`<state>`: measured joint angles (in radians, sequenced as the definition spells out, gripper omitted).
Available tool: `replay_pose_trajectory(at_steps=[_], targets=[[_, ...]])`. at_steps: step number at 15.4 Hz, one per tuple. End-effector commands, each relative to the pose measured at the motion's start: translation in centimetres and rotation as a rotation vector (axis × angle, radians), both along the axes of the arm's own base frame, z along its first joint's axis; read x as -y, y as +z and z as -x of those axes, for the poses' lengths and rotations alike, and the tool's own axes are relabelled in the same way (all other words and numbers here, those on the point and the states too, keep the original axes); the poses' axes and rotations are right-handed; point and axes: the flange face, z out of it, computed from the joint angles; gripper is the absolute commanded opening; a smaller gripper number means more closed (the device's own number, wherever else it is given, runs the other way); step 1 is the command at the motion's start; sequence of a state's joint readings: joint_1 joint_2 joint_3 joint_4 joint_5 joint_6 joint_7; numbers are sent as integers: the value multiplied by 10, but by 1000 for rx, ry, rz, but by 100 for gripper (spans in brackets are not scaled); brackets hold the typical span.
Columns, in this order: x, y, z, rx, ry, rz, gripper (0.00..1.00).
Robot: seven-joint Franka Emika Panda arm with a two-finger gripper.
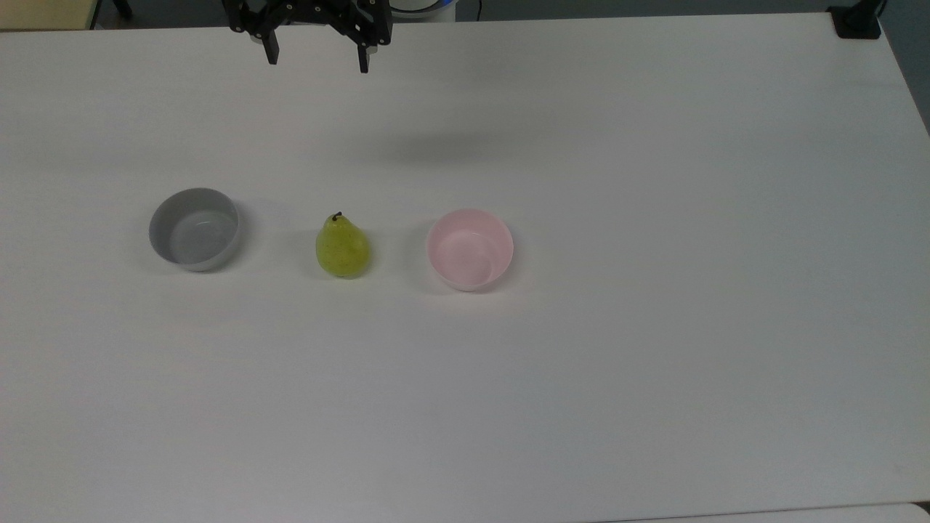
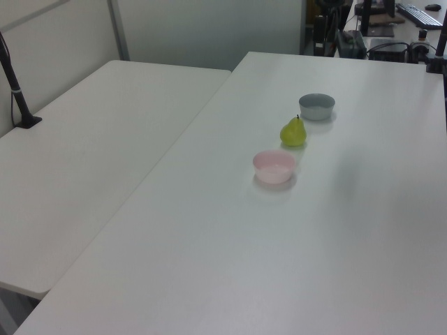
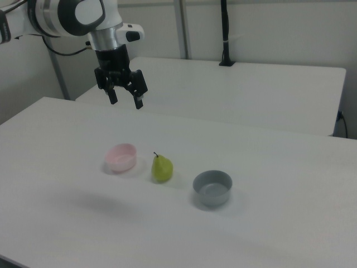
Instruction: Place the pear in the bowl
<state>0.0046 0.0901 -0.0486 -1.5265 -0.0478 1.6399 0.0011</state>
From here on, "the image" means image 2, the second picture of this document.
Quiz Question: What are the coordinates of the black camera pole with base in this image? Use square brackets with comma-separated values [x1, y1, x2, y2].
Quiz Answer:
[0, 30, 43, 130]

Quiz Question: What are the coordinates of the emergency stop button box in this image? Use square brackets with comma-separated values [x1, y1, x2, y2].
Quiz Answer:
[409, 29, 432, 54]

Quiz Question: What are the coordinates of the black electronics box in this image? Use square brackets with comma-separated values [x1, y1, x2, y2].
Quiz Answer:
[367, 38, 410, 64]

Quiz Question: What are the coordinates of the green and black case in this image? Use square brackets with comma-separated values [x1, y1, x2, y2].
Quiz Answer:
[335, 29, 368, 59]

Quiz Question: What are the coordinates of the grey plastic bowl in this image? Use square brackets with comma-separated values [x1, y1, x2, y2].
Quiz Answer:
[298, 93, 336, 121]

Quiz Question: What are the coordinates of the black clamped camera pole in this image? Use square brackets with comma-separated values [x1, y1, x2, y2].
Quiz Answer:
[425, 23, 447, 75]

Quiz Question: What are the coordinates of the black computer keyboard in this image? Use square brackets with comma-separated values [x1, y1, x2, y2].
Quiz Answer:
[395, 2, 444, 30]

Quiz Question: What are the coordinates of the black monitor stand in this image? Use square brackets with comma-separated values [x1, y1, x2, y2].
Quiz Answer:
[354, 0, 396, 38]

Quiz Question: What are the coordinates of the grey metal partition post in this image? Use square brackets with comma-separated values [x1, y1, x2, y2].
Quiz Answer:
[107, 0, 131, 62]

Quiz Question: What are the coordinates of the pink plastic bowl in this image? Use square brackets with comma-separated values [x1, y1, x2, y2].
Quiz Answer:
[252, 149, 297, 184]

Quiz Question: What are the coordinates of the black upright frame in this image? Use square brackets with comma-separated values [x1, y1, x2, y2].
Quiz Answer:
[312, 14, 328, 57]

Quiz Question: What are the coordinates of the green pear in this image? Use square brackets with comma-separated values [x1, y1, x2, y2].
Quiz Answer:
[279, 114, 308, 148]

